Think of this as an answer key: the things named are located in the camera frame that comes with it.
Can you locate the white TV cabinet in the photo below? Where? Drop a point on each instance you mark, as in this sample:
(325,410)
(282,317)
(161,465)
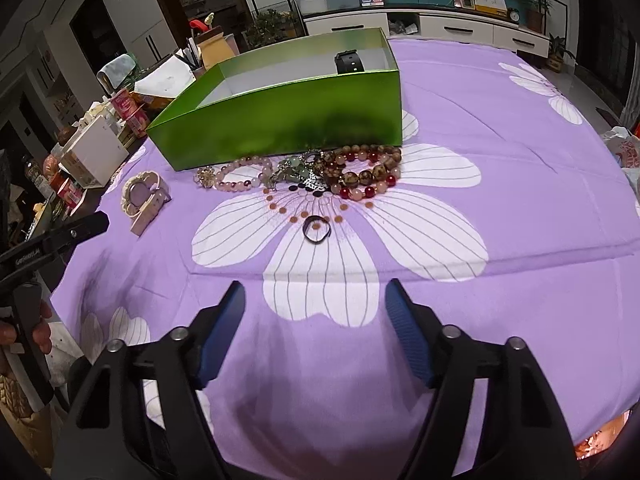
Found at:
(450,27)

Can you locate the yellow and white box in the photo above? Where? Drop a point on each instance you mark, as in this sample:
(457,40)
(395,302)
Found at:
(489,4)

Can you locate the white plastic snack bag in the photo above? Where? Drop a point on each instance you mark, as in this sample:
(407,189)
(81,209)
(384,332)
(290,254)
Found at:
(625,155)

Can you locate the gold flower brooch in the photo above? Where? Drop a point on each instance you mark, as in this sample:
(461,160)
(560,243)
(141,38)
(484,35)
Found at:
(206,178)

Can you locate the black wristwatch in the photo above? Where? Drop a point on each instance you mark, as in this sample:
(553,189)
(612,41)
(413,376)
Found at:
(347,62)

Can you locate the grey pen cup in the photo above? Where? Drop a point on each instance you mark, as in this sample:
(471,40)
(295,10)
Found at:
(196,71)

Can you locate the caged green plants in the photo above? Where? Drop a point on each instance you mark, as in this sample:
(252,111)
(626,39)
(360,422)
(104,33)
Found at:
(272,27)

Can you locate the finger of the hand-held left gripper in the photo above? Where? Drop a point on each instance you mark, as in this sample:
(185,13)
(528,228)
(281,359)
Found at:
(75,233)

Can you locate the purple floral tablecloth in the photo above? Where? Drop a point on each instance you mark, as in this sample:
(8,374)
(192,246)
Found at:
(500,240)

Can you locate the white desk thermometer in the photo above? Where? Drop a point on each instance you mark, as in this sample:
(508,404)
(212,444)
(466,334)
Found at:
(463,2)

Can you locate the white cardboard box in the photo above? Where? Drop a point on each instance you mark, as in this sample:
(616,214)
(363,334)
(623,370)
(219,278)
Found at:
(95,152)

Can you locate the tall potted plant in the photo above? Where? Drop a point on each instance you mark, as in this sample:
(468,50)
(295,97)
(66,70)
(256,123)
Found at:
(535,7)

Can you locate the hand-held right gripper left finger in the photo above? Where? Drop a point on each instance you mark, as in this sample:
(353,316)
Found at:
(224,332)

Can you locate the small black alarm clock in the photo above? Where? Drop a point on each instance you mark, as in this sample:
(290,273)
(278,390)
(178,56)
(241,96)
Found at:
(513,14)

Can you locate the white paper sheet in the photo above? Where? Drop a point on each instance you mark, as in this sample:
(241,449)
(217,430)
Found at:
(165,80)

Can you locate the small potted plant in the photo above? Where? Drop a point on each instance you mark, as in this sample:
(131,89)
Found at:
(559,52)

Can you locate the beige wristwatch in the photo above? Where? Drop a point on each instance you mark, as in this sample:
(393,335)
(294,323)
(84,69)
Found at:
(150,210)

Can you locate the grey cloth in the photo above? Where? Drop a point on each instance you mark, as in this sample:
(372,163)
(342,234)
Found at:
(116,67)

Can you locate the green cardboard box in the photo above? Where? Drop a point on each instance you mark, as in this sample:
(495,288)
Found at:
(280,120)

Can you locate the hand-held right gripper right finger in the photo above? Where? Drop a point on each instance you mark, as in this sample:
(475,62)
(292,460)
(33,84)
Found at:
(406,335)

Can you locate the person's left hand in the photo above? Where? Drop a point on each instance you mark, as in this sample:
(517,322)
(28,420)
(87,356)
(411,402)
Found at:
(36,335)

